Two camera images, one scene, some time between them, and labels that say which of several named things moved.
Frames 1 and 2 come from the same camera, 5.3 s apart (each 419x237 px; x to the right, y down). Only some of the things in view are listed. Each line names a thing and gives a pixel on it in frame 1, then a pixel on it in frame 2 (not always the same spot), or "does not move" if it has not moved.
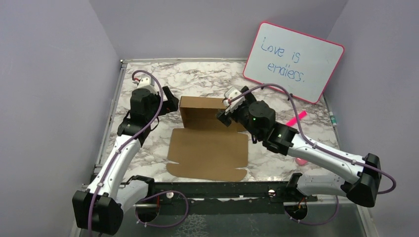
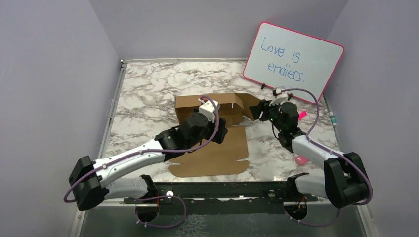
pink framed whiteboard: [304, 65] does not move
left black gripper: [171, 105] to [217, 136]
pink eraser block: [300, 161] does not move
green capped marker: [333, 119] does not move
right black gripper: [251, 99] to [257, 109]
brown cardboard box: [206, 149] does not move
